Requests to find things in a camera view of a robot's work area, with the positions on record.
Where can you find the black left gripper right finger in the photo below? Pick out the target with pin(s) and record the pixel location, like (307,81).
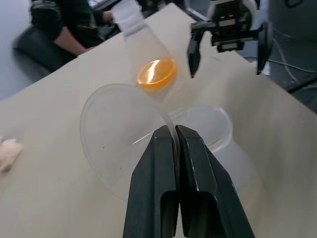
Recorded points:
(205,188)

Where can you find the black office chair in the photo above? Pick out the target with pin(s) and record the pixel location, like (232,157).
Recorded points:
(37,49)

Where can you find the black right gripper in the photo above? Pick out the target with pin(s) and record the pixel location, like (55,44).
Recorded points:
(230,24)

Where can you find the person in dark jacket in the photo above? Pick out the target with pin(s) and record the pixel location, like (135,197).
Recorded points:
(64,19)

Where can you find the crumpled pale cloth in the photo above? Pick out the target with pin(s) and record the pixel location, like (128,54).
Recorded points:
(8,153)

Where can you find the translucent plastic funnel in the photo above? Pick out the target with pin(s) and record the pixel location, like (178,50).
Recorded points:
(116,138)

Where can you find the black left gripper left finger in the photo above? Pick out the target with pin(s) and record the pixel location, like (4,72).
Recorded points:
(151,178)

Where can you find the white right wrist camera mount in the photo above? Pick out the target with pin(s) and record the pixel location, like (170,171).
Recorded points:
(251,11)

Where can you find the clear flask with orange liquid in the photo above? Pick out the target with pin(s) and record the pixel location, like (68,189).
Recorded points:
(153,72)

